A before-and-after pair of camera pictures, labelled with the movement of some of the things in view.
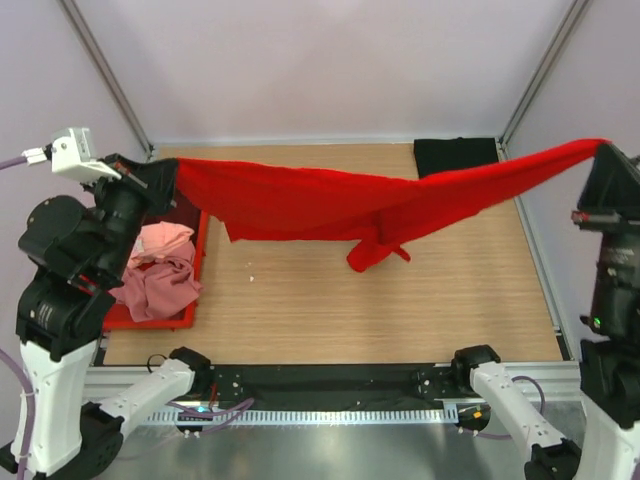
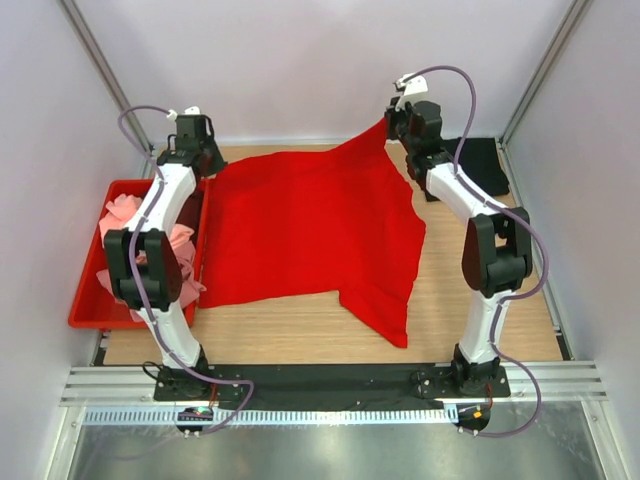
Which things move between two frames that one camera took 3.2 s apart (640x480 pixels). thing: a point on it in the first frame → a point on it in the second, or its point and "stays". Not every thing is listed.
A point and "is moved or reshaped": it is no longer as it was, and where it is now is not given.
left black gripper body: (122, 205) → (210, 138)
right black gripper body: (621, 225) → (411, 141)
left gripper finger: (156, 180) → (211, 160)
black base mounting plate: (236, 387) stays
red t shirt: (374, 213) is moved or reshaped
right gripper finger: (614, 183) → (395, 121)
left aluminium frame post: (85, 31) stays
